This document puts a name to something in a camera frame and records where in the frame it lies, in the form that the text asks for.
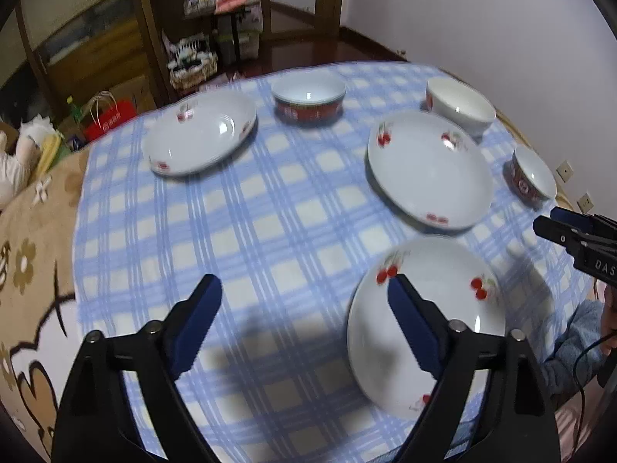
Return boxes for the person's right forearm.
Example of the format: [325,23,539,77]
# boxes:
[541,294,617,399]

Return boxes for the black cable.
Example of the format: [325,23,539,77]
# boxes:
[573,332,617,449]

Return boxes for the red patterned bowl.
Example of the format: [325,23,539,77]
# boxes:
[271,76,348,126]
[506,146,558,206]

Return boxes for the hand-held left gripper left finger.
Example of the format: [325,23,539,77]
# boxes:
[52,274,227,463]

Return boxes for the white ceramic bowl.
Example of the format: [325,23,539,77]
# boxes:
[425,77,497,138]

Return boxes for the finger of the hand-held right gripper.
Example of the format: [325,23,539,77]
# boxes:
[533,215,586,256]
[551,206,596,231]

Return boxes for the woven basket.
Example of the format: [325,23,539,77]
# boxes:
[166,34,220,90]

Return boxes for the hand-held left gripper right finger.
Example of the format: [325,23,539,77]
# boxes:
[387,274,562,463]

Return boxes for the white storage boxes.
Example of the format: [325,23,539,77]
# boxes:
[231,0,263,61]

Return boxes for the blue plaid blanket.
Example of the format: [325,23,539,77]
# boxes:
[72,60,598,463]

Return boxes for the white cherry print plate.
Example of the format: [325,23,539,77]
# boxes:
[347,235,507,418]
[143,91,258,177]
[367,110,494,232]

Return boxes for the wooden shelf cabinet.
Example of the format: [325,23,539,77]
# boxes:
[14,0,271,107]

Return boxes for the white plush toy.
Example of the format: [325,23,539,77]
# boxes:
[0,116,54,208]

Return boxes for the red paper bag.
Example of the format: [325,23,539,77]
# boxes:
[84,91,138,143]

